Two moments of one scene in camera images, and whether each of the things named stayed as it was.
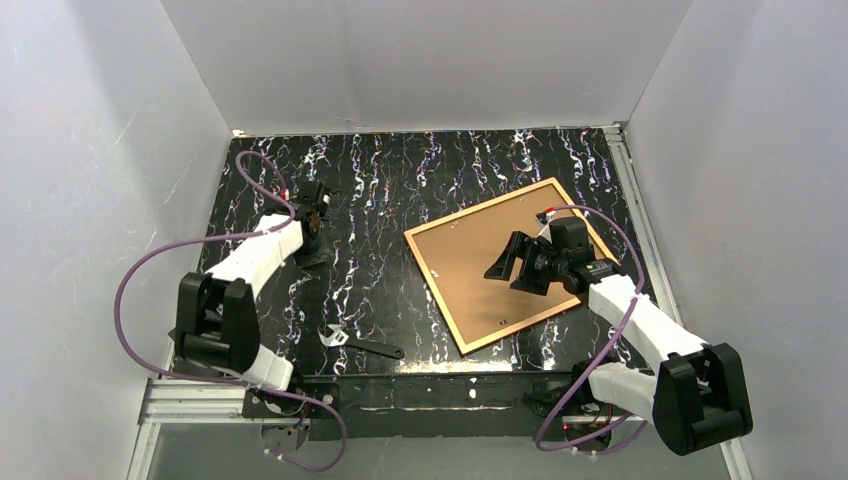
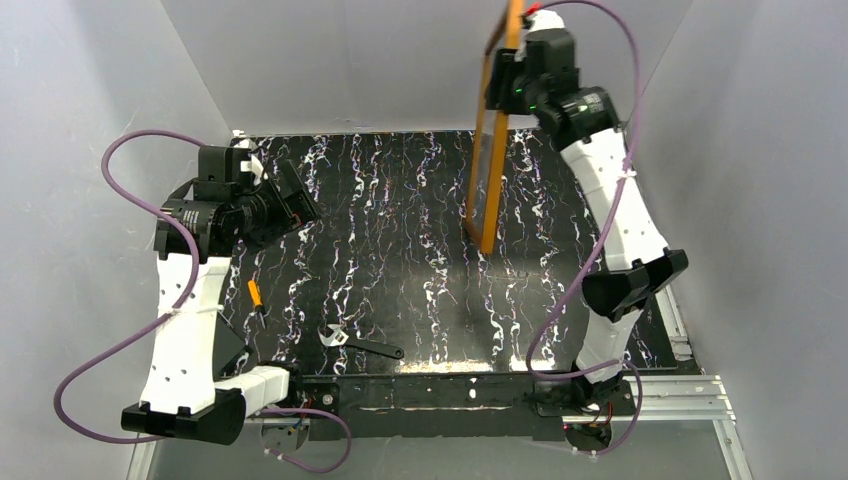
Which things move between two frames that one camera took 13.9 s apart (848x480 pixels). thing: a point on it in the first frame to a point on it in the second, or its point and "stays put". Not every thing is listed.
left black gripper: x=312 y=249 to x=284 y=208
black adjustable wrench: x=338 y=337 stays put
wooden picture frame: x=456 y=251 to x=480 y=223
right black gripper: x=526 y=266 to x=502 y=80
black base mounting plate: x=429 y=407 stays put
